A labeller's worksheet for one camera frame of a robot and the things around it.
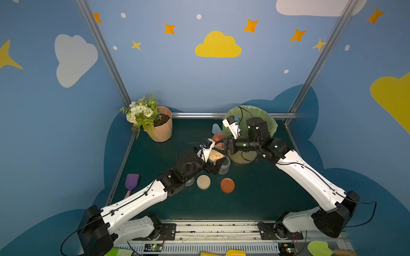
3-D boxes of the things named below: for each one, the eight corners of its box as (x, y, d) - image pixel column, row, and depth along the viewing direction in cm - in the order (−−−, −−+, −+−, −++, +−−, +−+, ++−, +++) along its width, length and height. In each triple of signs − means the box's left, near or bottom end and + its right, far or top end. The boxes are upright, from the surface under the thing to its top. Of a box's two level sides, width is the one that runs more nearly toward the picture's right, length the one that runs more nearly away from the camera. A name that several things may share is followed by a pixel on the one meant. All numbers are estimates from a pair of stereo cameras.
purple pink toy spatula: (121, 198, 86) (119, 196, 84) (128, 175, 95) (127, 174, 93) (133, 198, 86) (132, 196, 85) (140, 175, 95) (138, 174, 93)
